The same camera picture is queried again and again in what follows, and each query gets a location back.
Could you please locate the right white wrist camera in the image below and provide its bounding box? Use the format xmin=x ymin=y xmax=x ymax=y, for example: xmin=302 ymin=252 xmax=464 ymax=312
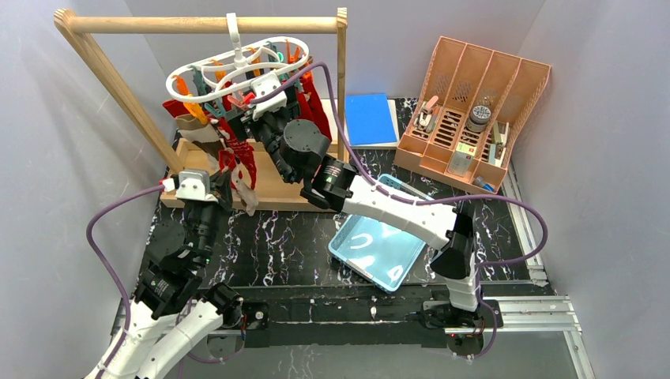
xmin=250 ymin=71 xmax=288 ymax=122

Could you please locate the purple cable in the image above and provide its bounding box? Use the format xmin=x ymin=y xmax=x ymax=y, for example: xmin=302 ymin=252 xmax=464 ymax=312
xmin=85 ymin=184 xmax=166 ymax=379
xmin=250 ymin=62 xmax=550 ymax=359

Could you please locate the white board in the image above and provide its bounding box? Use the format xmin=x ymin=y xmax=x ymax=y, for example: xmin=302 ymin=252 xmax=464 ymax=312
xmin=322 ymin=98 xmax=401 ymax=149

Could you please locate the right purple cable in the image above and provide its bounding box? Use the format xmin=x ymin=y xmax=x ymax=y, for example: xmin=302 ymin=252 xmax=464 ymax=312
xmin=250 ymin=62 xmax=550 ymax=359

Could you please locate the beige sock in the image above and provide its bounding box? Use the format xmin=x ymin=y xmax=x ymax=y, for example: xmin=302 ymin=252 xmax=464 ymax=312
xmin=231 ymin=164 xmax=258 ymax=216

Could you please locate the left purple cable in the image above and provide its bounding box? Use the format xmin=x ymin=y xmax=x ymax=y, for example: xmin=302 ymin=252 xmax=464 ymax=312
xmin=85 ymin=184 xmax=166 ymax=379

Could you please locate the light blue plastic basket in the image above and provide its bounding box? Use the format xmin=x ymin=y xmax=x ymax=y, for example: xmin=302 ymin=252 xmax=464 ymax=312
xmin=327 ymin=174 xmax=435 ymax=293

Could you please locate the stapler in organizer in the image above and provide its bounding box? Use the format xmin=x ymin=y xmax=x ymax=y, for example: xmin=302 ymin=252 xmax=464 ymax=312
xmin=414 ymin=95 xmax=439 ymax=133

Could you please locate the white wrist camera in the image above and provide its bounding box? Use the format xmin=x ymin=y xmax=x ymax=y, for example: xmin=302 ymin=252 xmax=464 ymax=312
xmin=160 ymin=169 xmax=217 ymax=202
xmin=250 ymin=71 xmax=288 ymax=122

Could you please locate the brown striped hanging sock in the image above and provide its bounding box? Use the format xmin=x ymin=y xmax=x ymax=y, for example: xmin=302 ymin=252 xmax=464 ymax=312
xmin=175 ymin=114 xmax=224 ymax=171

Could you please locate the wooden clothes rack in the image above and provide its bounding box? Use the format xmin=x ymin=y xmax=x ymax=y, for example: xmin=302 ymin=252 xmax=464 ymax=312
xmin=54 ymin=7 xmax=348 ymax=212

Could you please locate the pink desk file organizer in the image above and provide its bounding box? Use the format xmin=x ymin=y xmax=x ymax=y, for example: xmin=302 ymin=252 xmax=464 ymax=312
xmin=394 ymin=36 xmax=551 ymax=194

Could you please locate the white sock hanger with clips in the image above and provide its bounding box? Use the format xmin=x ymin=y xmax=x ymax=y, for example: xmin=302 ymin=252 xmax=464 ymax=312
xmin=165 ymin=13 xmax=310 ymax=120

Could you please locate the blue folder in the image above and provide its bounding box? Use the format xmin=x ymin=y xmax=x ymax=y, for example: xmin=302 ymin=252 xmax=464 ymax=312
xmin=342 ymin=93 xmax=400 ymax=146

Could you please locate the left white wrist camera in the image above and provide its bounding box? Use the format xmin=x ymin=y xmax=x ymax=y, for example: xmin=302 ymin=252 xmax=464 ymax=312
xmin=160 ymin=169 xmax=217 ymax=202

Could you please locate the long red hanging sock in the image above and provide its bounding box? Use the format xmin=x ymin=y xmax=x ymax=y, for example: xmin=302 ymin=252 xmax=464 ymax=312
xmin=162 ymin=99 xmax=194 ymax=119

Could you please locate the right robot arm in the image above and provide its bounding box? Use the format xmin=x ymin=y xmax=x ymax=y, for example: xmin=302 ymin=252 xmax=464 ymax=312
xmin=221 ymin=107 xmax=483 ymax=327

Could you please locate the metal base rail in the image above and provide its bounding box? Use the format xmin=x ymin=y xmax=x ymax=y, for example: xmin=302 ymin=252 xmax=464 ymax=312
xmin=209 ymin=290 xmax=582 ymax=348

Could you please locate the white small box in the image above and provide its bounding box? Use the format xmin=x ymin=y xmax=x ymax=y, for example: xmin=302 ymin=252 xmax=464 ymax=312
xmin=447 ymin=142 xmax=476 ymax=177

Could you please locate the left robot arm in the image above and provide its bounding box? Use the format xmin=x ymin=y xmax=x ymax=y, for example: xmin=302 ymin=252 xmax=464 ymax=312
xmin=85 ymin=169 xmax=243 ymax=378

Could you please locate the red santa hanging sock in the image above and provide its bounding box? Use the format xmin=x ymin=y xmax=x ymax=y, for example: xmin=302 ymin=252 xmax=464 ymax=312
xmin=217 ymin=118 xmax=258 ymax=190

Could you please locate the grey round tin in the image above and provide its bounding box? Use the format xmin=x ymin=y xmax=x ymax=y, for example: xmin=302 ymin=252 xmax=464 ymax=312
xmin=465 ymin=105 xmax=492 ymax=133

